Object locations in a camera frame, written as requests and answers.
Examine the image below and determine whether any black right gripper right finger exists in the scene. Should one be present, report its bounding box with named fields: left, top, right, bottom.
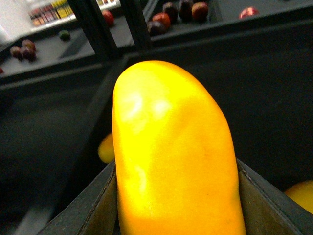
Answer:
left=237, top=159, right=313, bottom=235

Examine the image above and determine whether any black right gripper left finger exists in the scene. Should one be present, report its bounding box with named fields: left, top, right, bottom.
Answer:
left=38, top=161, right=117, bottom=235

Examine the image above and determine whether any pale yellow mango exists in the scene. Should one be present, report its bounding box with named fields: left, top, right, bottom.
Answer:
left=112, top=61, right=246, bottom=235

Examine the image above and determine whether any yellow mango at edge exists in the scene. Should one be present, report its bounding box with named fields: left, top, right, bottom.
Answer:
left=284, top=180, right=313, bottom=214

